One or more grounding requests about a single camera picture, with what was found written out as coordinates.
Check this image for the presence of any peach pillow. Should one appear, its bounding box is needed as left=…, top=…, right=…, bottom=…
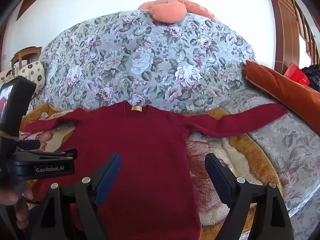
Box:
left=137, top=0, right=217, bottom=23

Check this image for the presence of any grey floral quilt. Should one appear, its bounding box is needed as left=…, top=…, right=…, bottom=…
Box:
left=37, top=10, right=257, bottom=114

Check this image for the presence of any person's left hand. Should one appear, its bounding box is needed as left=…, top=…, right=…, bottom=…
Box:
left=0, top=183, right=34, bottom=230

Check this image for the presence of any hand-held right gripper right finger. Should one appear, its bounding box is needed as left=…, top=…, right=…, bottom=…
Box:
left=204, top=152, right=295, bottom=240

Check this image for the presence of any red bag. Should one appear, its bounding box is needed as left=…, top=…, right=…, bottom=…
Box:
left=285, top=62, right=310, bottom=85

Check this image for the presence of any beige orange fleece blanket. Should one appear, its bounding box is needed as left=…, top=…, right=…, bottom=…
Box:
left=19, top=102, right=285, bottom=240

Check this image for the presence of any cream dotted pillow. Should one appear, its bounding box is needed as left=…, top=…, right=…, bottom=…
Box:
left=0, top=60, right=45, bottom=95

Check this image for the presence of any black cloth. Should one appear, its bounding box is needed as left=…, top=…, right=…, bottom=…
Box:
left=300, top=64, right=320, bottom=90

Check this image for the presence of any wooden chair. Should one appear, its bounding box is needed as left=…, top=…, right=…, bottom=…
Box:
left=10, top=46, right=42, bottom=77

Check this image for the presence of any dark red sweater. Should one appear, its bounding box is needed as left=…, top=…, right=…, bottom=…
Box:
left=21, top=101, right=288, bottom=240

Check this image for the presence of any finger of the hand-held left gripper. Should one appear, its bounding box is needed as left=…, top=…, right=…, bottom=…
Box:
left=18, top=139, right=41, bottom=151
left=15, top=148, right=78, bottom=166

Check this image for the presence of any pale floral bed sheet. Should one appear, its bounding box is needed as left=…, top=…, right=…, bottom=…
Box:
left=220, top=90, right=320, bottom=240

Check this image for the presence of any brown wooden panel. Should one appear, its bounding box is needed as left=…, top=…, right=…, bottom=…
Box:
left=16, top=0, right=38, bottom=22

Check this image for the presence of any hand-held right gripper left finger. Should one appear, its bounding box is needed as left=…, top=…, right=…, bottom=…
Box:
left=30, top=152, right=122, bottom=240

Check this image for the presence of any rust orange velvet cushion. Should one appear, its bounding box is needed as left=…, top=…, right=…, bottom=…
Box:
left=244, top=60, right=320, bottom=135

